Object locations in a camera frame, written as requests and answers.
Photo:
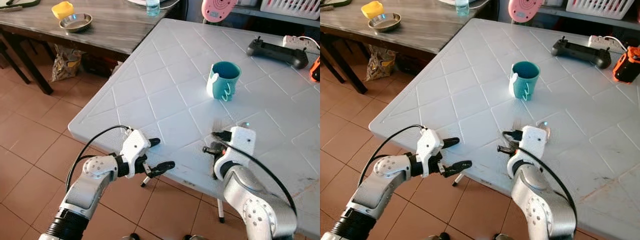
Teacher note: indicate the white power strip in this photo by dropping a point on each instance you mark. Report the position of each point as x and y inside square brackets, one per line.
[602, 44]
[297, 42]

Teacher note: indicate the white plastic basket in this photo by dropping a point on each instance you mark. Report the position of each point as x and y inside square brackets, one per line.
[595, 7]
[290, 7]

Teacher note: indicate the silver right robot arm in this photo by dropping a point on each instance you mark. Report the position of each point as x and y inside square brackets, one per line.
[255, 210]
[542, 210]

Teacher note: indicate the white table leg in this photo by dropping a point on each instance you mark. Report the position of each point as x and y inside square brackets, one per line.
[220, 210]
[145, 181]
[457, 179]

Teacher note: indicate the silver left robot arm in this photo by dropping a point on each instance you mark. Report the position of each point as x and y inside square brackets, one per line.
[372, 195]
[87, 187]

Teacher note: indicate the grey wooden table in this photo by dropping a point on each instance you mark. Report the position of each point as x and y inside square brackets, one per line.
[110, 30]
[425, 30]

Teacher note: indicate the black remote controller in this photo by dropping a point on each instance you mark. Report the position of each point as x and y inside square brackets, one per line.
[580, 52]
[277, 52]

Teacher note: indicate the teal cup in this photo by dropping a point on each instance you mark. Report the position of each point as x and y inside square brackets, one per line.
[222, 85]
[525, 85]

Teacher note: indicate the teal water bottle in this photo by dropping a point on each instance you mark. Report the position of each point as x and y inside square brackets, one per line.
[153, 7]
[462, 7]

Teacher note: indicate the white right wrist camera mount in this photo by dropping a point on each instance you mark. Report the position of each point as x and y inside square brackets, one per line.
[243, 142]
[532, 142]

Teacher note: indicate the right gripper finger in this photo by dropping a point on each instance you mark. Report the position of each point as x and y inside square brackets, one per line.
[223, 136]
[212, 150]
[506, 150]
[514, 136]

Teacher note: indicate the patterned brown bag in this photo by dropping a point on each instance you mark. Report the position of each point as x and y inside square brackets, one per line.
[380, 62]
[66, 62]

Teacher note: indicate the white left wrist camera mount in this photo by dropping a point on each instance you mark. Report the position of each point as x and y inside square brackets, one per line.
[136, 145]
[430, 145]

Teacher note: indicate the yellow plastic bowl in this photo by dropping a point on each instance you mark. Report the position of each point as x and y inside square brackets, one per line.
[372, 9]
[62, 10]

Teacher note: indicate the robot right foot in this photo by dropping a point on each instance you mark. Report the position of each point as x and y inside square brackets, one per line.
[502, 236]
[192, 237]

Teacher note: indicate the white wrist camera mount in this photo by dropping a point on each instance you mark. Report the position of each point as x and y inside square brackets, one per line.
[243, 142]
[532, 142]
[430, 145]
[136, 145]

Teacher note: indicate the pink round device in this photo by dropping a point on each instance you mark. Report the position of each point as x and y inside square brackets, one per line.
[525, 10]
[219, 10]

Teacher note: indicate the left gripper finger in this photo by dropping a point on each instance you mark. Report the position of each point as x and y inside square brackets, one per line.
[161, 167]
[451, 142]
[155, 142]
[459, 167]

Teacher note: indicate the round steel bowl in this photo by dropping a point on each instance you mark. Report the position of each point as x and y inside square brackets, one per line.
[385, 22]
[76, 23]

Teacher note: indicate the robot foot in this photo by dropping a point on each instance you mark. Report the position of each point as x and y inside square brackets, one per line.
[192, 237]
[502, 236]
[440, 236]
[132, 236]

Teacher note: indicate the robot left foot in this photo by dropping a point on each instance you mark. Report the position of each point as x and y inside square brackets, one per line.
[132, 236]
[440, 236]

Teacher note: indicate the orange and black device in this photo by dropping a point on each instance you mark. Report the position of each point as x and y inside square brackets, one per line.
[627, 67]
[316, 70]

